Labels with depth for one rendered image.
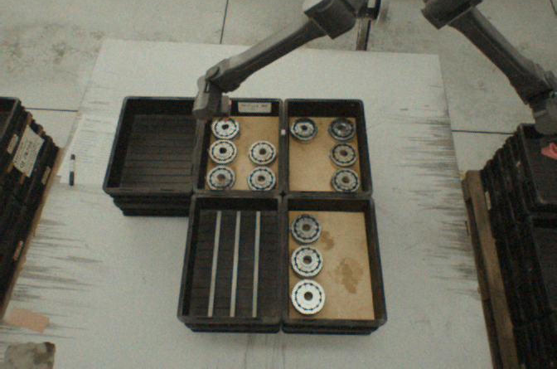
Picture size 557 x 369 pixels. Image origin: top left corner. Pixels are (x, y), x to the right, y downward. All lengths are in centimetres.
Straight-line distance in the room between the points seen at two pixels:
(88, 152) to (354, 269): 115
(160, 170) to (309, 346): 80
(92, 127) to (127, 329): 85
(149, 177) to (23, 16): 235
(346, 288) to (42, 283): 104
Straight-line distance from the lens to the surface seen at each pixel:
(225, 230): 150
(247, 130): 168
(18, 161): 239
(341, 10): 100
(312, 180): 157
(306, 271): 142
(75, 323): 168
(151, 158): 167
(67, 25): 357
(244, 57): 115
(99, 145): 193
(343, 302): 144
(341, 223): 151
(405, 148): 186
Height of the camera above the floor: 222
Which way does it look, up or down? 60 degrees down
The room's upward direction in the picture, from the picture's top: straight up
